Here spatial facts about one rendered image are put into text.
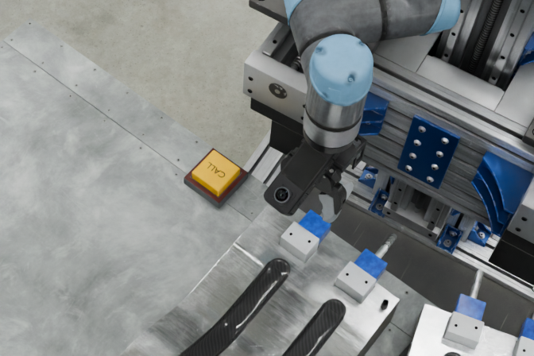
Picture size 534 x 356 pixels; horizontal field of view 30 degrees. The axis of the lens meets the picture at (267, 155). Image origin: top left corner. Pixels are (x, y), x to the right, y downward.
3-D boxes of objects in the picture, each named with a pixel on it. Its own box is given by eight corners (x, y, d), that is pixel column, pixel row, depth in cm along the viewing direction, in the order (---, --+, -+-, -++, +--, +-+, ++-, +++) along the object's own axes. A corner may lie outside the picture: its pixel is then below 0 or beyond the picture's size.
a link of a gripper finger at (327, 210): (362, 207, 149) (357, 168, 142) (339, 235, 146) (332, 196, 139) (346, 199, 151) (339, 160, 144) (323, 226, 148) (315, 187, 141)
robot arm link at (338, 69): (365, 21, 122) (385, 77, 117) (354, 74, 131) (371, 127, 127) (303, 30, 120) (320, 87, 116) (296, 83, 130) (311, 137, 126)
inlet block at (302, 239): (326, 196, 166) (329, 180, 161) (350, 213, 164) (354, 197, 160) (278, 251, 160) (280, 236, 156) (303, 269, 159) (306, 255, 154)
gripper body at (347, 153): (363, 163, 143) (375, 117, 133) (328, 203, 140) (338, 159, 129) (320, 133, 145) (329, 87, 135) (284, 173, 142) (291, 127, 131)
